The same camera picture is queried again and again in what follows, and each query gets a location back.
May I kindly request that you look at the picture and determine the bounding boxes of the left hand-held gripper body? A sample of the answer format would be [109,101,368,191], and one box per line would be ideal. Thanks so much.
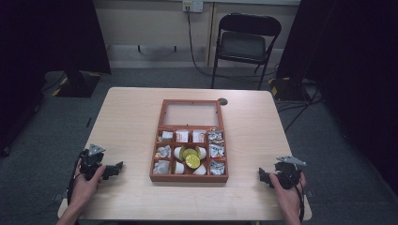
[78,143,106,182]

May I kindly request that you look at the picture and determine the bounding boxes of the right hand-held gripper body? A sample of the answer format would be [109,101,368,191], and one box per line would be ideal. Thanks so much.
[273,155,307,190]

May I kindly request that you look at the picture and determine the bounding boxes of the wooden compartment box with lid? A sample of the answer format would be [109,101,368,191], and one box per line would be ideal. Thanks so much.
[149,98,230,184]

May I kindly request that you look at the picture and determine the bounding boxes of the person's right hand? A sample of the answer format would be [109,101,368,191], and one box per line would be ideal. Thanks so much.
[268,172,308,218]

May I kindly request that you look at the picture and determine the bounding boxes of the person's left hand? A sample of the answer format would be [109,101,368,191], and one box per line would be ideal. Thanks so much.
[69,158,108,207]

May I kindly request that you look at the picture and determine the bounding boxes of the crumpled silver packet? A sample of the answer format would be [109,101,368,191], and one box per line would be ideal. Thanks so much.
[152,159,171,175]
[155,144,173,159]
[159,130,175,143]

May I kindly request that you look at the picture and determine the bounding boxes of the silver blue printed packet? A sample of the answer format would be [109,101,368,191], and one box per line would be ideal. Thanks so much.
[207,130,225,144]
[208,143,226,159]
[209,159,226,176]

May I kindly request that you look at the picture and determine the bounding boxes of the white orange packet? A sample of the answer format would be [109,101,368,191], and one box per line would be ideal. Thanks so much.
[175,129,190,143]
[191,129,207,143]

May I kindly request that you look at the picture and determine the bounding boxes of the black stand base yellow tape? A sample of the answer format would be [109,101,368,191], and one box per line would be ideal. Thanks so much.
[55,69,102,98]
[268,76,312,102]

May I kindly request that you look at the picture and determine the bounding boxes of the black folding chair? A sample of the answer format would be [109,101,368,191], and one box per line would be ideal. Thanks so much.
[210,11,283,91]

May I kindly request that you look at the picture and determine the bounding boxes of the black curtain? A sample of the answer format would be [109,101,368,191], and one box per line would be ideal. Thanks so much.
[276,0,398,196]
[0,0,113,158]

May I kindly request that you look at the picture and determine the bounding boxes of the right hand-held gripper cable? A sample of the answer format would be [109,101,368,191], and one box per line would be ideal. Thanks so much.
[293,179,307,224]

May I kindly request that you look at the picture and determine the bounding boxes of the hand-held gripper cable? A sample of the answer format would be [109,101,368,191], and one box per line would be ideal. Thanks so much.
[66,156,83,205]
[293,179,307,224]

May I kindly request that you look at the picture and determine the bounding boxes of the left hand-held gripper cable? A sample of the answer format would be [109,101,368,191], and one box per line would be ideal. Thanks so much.
[66,156,83,205]

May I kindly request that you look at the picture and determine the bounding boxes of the black floor cable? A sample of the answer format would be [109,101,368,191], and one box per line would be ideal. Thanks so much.
[283,88,325,134]
[275,98,324,113]

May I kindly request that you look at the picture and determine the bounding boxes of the white wall socket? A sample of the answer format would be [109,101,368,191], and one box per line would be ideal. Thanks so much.
[182,0,205,14]

